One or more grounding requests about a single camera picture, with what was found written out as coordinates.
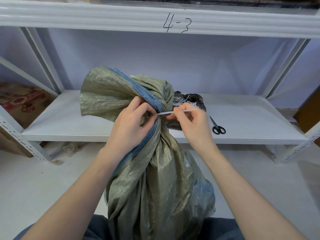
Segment black scissors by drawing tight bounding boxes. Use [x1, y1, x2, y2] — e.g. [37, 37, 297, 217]
[209, 115, 226, 135]

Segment person's right forearm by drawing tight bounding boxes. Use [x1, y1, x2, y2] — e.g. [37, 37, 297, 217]
[196, 145, 309, 240]

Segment person's left forearm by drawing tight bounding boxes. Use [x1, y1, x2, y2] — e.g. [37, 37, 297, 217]
[14, 148, 125, 240]

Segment black plastic bag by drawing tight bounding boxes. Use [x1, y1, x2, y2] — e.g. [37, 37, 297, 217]
[166, 90, 207, 130]

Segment plain brown cardboard box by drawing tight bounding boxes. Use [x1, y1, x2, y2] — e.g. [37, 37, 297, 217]
[293, 92, 320, 141]

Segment white metal shelving rack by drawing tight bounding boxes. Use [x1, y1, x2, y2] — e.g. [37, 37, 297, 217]
[0, 0, 320, 165]

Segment green woven sack blue stripe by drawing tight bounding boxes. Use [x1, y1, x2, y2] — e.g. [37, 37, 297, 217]
[80, 67, 217, 240]

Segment white cable tie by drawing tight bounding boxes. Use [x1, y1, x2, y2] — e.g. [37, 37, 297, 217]
[155, 108, 202, 117]

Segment crumpled clear plastic wrap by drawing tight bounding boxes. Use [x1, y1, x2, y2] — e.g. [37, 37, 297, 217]
[47, 142, 87, 166]

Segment person's blue jeans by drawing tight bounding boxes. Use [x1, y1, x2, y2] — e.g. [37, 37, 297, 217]
[14, 214, 247, 240]

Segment clear plastic liner bag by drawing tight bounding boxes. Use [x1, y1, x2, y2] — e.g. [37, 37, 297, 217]
[184, 150, 217, 218]

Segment person's right hand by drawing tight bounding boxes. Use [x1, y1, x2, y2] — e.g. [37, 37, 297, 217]
[165, 102, 215, 154]

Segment bundle of white cable ties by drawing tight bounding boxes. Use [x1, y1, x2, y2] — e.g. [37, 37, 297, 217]
[172, 94, 198, 108]

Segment person's left hand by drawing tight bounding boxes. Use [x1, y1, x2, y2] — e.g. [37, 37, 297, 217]
[104, 96, 161, 163]

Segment red printed cardboard box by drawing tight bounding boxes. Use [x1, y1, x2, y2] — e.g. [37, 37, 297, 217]
[0, 82, 54, 129]

